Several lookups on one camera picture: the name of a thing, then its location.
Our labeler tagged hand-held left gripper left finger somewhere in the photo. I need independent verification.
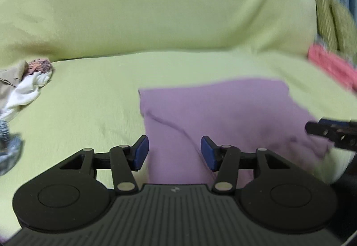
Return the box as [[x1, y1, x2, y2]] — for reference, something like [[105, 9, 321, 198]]
[[58, 135, 149, 195]]

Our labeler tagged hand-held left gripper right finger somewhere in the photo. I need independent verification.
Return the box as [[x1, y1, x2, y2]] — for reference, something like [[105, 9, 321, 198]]
[[201, 136, 294, 195]]

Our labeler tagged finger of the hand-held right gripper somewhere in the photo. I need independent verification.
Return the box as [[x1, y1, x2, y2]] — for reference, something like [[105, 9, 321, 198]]
[[305, 120, 357, 152], [318, 117, 357, 127]]

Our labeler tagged purple garment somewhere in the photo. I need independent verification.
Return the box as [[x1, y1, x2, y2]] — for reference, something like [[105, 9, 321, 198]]
[[138, 79, 333, 187]]

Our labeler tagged pink knitted blanket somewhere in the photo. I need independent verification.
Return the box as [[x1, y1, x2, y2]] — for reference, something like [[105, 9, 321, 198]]
[[307, 44, 357, 92]]

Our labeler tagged green zigzag pillow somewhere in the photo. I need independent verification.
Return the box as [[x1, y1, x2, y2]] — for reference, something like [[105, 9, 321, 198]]
[[313, 0, 357, 66]]

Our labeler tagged green covered sofa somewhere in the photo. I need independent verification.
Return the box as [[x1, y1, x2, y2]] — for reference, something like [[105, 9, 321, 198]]
[[0, 0, 357, 238]]

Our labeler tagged white garment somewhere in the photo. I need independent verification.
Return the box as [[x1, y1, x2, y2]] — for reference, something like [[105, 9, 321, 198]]
[[2, 70, 52, 121]]

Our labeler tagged pink floral garment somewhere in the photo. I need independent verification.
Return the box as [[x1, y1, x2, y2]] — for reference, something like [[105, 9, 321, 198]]
[[25, 58, 54, 75]]

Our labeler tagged blue-grey patterned garment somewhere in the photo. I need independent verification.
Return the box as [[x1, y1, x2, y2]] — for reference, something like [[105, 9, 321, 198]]
[[0, 112, 24, 177]]

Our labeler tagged beige garment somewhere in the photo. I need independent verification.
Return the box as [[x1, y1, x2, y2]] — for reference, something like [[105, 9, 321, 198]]
[[0, 60, 30, 88]]

